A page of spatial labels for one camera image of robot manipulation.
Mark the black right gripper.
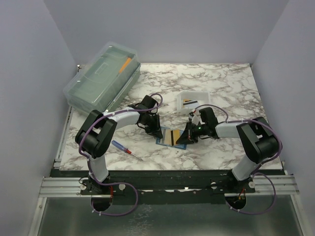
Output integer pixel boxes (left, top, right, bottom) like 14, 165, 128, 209
177, 120, 208, 145

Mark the blue leather card holder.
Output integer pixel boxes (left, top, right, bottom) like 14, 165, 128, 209
156, 127, 187, 150

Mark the white plastic card tray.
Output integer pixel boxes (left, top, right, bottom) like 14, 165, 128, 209
176, 90, 211, 114

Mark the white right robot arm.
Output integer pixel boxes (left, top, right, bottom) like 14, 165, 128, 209
176, 106, 283, 193

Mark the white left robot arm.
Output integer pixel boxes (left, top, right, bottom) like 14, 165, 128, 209
75, 93, 163, 194

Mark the white striped credit card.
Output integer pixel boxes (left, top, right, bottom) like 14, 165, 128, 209
183, 100, 199, 109

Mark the blue red screwdriver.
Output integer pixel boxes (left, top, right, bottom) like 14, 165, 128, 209
111, 140, 142, 161

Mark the clear plastic storage box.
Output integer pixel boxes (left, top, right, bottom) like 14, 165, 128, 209
63, 42, 141, 115

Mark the orange pen in box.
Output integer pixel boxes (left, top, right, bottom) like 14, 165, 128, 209
119, 57, 132, 73

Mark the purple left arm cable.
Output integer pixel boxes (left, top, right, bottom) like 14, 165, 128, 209
78, 92, 164, 185

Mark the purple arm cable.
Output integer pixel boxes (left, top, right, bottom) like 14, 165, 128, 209
78, 92, 164, 185
190, 104, 284, 177

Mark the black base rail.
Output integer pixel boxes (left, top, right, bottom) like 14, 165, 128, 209
40, 169, 293, 206

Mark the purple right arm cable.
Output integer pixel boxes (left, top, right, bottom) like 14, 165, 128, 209
190, 104, 284, 177

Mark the aluminium frame rail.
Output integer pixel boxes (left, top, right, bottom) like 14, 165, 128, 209
39, 173, 299, 198

